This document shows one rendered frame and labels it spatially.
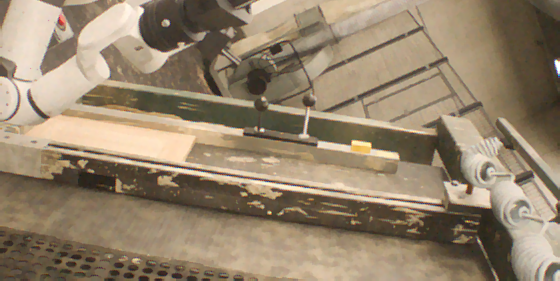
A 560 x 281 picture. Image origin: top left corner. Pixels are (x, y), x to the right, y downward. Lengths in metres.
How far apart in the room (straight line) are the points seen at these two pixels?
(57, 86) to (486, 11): 9.38
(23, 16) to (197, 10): 0.34
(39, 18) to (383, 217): 0.78
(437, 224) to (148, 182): 0.62
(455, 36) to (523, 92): 1.57
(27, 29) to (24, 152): 0.36
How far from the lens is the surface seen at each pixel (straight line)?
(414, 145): 1.94
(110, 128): 1.70
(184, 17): 1.00
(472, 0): 10.12
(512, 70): 10.64
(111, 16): 1.06
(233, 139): 1.68
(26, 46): 1.16
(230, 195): 1.33
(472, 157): 1.30
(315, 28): 7.28
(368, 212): 1.33
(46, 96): 1.12
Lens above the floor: 1.75
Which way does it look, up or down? 11 degrees down
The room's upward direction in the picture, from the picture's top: 66 degrees clockwise
